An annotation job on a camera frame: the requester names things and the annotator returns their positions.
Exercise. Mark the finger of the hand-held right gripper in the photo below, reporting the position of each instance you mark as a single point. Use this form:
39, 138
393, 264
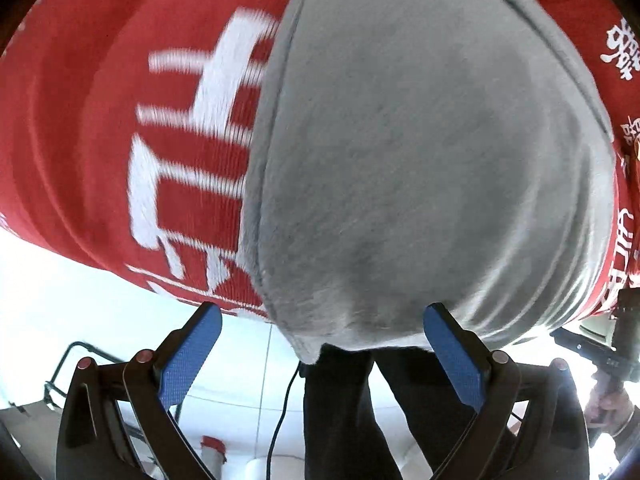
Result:
577, 342

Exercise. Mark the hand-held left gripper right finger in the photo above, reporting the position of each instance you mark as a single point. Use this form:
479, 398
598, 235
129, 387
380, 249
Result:
455, 355

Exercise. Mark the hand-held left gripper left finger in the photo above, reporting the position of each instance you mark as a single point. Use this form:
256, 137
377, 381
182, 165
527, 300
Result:
192, 355

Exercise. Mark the grey sweatshirt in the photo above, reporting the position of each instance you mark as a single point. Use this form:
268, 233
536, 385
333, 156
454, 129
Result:
425, 160

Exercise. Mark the person's right hand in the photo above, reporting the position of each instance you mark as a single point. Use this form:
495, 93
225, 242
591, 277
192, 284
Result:
607, 412

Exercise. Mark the red and white floor object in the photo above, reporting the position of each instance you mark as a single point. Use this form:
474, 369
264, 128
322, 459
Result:
212, 452

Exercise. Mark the person's black trousers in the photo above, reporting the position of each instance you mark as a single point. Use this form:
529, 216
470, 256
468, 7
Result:
335, 420

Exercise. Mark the red printed blanket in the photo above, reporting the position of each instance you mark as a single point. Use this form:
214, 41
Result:
100, 110

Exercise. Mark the black metal frame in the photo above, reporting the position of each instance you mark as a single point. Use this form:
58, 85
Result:
67, 355

